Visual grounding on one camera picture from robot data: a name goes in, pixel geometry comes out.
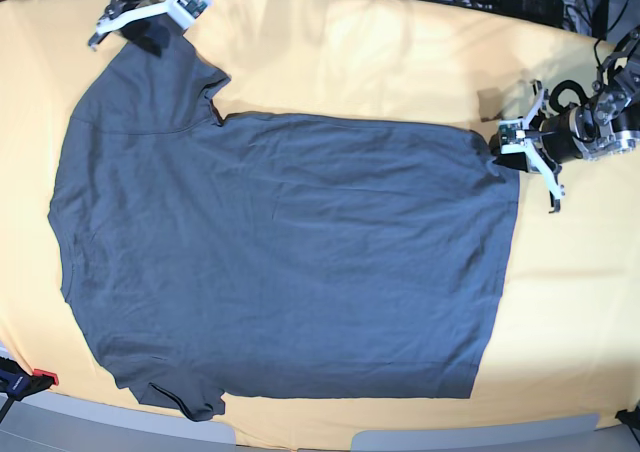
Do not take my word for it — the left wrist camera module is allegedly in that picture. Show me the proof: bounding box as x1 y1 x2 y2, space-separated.
497 120 526 155

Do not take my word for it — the black power adapter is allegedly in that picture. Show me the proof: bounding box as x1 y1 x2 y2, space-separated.
495 0 565 28

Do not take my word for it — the blue red table clamp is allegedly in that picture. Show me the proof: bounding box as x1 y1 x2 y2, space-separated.
0 357 59 401

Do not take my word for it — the black clamp right corner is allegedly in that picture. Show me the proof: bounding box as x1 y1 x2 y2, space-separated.
615 406 640 431

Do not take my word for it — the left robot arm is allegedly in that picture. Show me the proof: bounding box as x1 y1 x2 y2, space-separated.
515 27 639 213

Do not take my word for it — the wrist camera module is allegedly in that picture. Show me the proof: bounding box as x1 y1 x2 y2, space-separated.
165 0 212 30
497 120 526 155

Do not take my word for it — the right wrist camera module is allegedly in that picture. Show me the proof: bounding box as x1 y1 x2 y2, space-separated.
165 0 212 30

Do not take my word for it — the dark grey T-shirt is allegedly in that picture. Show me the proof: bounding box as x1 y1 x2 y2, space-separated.
48 37 519 421

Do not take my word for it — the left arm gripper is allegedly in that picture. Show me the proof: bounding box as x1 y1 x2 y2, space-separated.
521 79 599 214

